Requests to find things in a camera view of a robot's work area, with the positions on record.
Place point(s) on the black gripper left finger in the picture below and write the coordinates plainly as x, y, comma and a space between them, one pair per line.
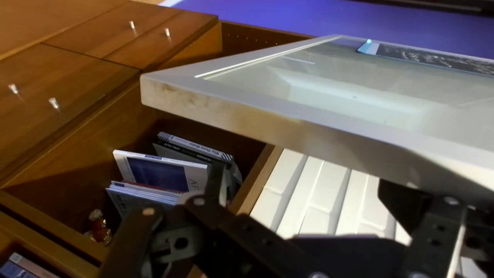
150, 243

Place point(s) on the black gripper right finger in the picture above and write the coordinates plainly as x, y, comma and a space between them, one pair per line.
443, 231

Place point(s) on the small figurine on shelf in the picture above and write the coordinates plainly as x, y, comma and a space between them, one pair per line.
99, 231

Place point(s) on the upright books on shelf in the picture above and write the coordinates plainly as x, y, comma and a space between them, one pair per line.
178, 169

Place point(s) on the brown wooden cabinet unit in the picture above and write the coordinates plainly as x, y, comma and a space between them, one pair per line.
70, 97

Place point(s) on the white stacked boxes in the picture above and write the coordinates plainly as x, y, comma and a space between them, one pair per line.
309, 197

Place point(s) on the frosted glass cabinet door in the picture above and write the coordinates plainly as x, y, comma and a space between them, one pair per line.
413, 117

